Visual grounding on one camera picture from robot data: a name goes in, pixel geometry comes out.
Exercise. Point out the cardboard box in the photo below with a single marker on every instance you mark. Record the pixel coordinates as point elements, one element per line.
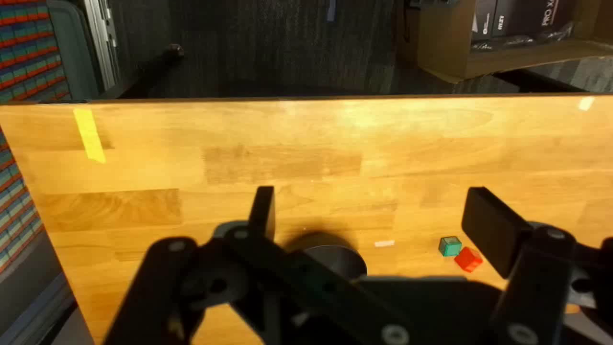
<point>446,44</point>

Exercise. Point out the small white tape piece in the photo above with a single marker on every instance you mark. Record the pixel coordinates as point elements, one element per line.
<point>584,104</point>

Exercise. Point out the green block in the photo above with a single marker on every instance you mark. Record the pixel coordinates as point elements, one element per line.
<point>450,245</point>

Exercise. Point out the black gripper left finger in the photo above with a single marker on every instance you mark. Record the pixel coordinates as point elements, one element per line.
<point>191,280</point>

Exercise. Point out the black packages in box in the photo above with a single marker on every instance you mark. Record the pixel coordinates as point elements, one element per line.
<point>523,21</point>

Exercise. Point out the aluminium extrusion bar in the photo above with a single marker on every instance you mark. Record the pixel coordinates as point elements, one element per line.
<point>101,44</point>

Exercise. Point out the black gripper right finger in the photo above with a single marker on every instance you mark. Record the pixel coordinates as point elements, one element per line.
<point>536,280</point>

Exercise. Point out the yellow tape strip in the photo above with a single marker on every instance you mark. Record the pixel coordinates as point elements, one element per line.
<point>88,134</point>

